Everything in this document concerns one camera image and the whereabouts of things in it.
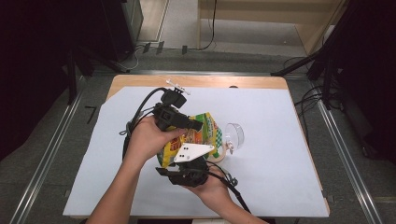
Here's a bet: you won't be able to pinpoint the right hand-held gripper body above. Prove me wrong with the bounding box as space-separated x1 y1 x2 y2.
167 142 216 189

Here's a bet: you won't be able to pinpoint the thin black hanging cable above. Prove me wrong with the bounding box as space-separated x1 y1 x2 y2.
199 0 219 51

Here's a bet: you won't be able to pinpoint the hand-held gripper cable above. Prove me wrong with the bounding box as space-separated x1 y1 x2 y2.
119 87 169 161
205 160 252 215

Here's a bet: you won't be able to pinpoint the black metal stand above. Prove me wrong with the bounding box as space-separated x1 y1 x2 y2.
65 46 129 105

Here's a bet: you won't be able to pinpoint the white table cloth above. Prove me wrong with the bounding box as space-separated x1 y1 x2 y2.
63 86 331 218

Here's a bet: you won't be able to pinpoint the yellow green refill pouch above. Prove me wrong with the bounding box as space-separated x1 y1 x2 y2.
156 111 224 169

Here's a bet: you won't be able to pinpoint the person's left hand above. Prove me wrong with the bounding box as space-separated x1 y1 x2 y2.
124 115 188 168

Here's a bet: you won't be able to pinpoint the black tripod stand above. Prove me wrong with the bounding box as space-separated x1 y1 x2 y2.
270 0 359 110

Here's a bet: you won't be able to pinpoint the left hand-held gripper cable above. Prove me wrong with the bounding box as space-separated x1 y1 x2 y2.
119 87 169 161

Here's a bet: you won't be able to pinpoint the clear jar with pink lid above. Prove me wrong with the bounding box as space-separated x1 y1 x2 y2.
211 122 246 164

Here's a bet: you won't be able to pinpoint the light wooden shelf unit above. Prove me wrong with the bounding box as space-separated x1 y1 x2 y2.
196 0 348 57

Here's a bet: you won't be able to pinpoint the black floor cables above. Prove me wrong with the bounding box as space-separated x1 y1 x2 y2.
282 55 327 135

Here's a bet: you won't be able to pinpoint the person's right hand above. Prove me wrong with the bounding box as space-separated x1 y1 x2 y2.
186 169 234 210

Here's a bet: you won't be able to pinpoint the metal floor rail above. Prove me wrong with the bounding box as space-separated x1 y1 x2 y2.
8 92 84 224
92 69 312 77
310 81 385 224

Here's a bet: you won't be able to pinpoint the right hand-held gripper cable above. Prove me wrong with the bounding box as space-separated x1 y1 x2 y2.
205 160 252 215

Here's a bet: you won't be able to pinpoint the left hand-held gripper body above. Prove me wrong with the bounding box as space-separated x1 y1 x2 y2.
152 78 191 132

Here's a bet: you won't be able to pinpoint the dark curtain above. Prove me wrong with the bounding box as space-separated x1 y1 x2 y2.
335 0 396 164
0 0 74 161

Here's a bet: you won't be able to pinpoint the black cabinet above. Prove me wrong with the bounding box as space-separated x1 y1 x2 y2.
101 0 145 62

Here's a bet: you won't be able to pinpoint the white floor cable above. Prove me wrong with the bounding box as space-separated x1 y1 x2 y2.
123 46 142 71

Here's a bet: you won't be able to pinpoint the wooden table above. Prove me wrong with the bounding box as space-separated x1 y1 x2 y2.
63 74 332 220

